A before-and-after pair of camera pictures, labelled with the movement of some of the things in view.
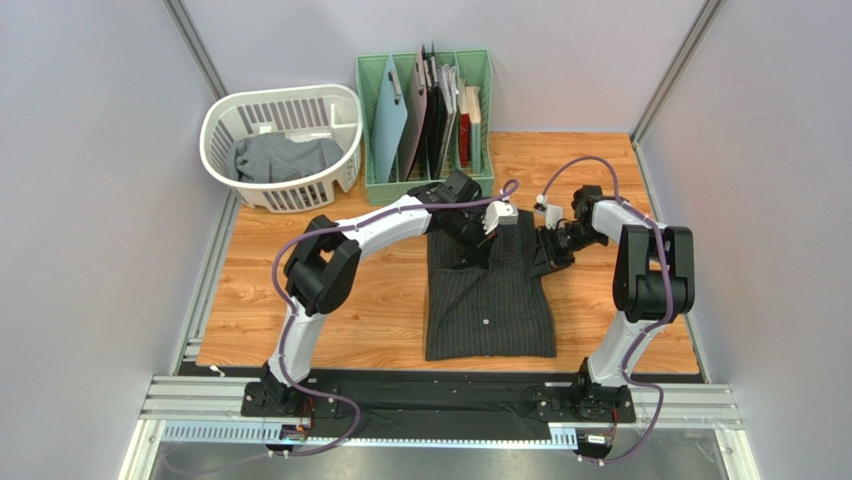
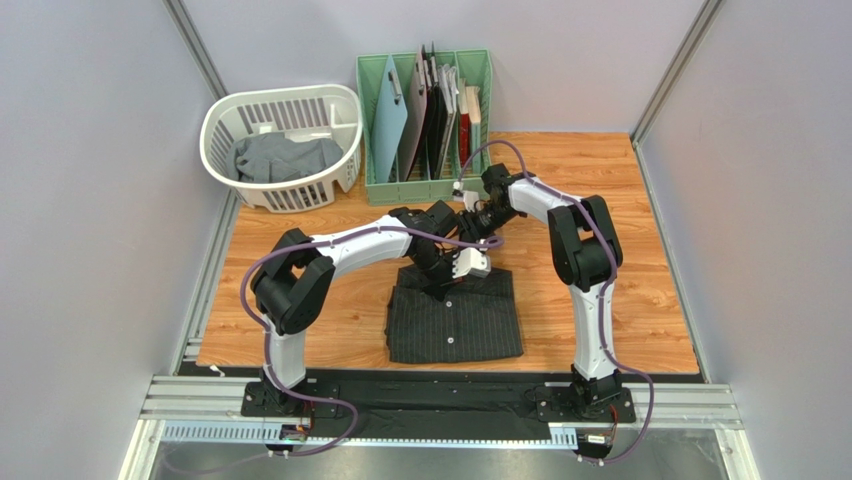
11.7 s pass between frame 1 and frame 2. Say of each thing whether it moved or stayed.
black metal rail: stayed
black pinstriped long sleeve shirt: moved
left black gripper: moved
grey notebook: stayed
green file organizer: stayed
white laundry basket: stayed
